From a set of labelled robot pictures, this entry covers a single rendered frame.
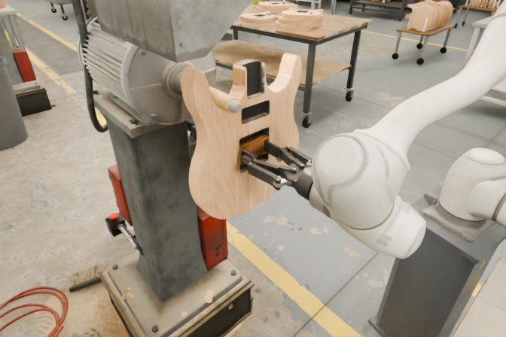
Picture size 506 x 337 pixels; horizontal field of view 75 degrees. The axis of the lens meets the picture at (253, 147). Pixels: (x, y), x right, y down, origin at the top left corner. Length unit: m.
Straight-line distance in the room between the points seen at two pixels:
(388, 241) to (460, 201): 0.70
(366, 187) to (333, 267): 1.57
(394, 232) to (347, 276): 1.40
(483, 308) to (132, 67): 0.88
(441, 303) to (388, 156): 1.06
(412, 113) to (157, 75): 0.56
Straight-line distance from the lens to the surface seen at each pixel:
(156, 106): 0.86
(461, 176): 1.25
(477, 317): 0.83
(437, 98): 0.62
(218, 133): 0.74
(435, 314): 1.55
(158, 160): 1.12
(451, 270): 1.39
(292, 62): 0.86
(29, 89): 4.24
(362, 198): 0.48
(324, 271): 1.99
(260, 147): 0.84
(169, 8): 0.50
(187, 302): 1.51
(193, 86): 0.66
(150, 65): 0.82
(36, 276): 2.26
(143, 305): 1.55
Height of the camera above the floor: 1.53
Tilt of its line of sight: 31 degrees down
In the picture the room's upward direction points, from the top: straight up
